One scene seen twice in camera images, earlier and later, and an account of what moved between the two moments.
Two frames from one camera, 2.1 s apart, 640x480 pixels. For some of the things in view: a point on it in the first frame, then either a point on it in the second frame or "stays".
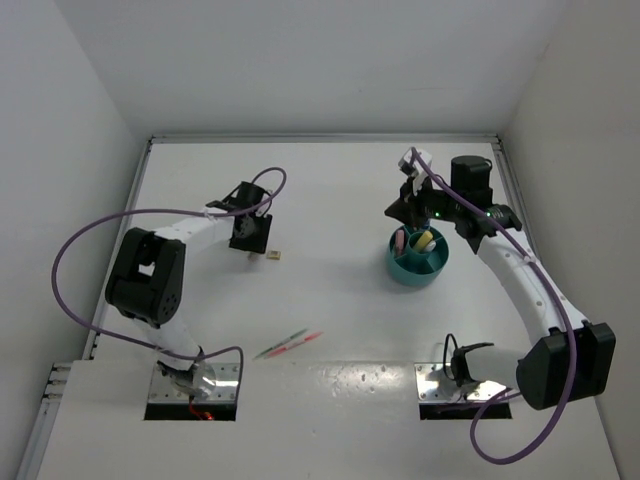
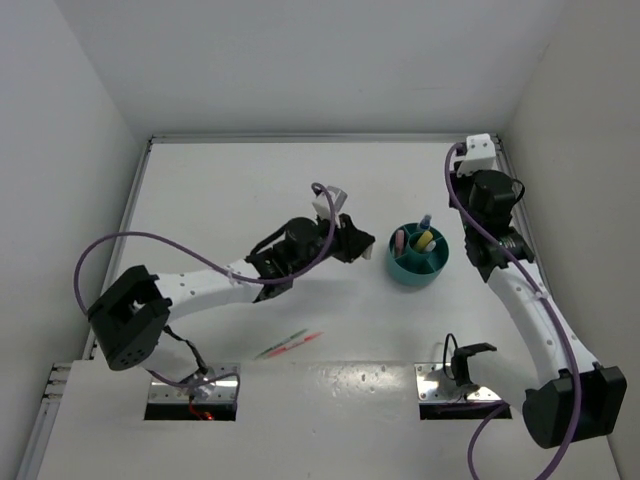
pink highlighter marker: (399, 241) stays
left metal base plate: (224, 390) stays
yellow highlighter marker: (424, 240) stays
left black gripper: (256, 244) to (351, 240)
